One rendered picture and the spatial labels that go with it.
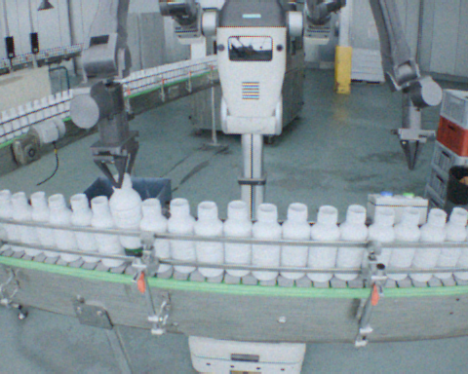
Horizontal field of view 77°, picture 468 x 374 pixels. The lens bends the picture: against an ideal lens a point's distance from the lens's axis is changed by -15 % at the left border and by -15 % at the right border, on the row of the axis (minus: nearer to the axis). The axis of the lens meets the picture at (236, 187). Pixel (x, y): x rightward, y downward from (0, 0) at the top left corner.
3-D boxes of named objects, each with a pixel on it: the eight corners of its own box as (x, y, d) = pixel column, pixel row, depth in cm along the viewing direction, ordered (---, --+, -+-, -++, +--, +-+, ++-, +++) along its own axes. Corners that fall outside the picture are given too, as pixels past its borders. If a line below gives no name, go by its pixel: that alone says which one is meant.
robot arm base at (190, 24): (198, 31, 111) (201, 3, 111) (193, 20, 103) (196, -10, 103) (174, 33, 112) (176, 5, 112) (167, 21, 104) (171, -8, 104)
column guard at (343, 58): (334, 93, 761) (336, 46, 712) (331, 90, 796) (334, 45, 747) (351, 93, 757) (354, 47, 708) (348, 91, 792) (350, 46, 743)
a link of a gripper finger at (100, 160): (98, 193, 66) (90, 148, 61) (113, 177, 72) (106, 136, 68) (129, 194, 65) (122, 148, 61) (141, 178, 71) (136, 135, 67)
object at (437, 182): (446, 207, 246) (452, 183, 236) (424, 185, 282) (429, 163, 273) (499, 205, 245) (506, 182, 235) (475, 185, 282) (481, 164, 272)
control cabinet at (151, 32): (152, 94, 776) (146, 12, 690) (170, 94, 758) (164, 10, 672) (129, 102, 710) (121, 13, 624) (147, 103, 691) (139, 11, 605)
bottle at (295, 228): (292, 260, 78) (297, 197, 71) (311, 273, 74) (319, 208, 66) (273, 270, 75) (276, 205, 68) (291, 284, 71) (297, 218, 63)
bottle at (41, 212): (56, 243, 84) (39, 187, 77) (70, 248, 82) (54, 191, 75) (40, 254, 79) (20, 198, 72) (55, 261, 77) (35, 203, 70)
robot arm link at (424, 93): (407, 60, 78) (381, 73, 79) (429, 49, 67) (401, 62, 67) (427, 101, 79) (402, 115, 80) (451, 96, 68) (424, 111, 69)
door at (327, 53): (317, 69, 1160) (319, 10, 1065) (317, 68, 1168) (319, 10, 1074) (345, 70, 1149) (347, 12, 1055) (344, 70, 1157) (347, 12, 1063)
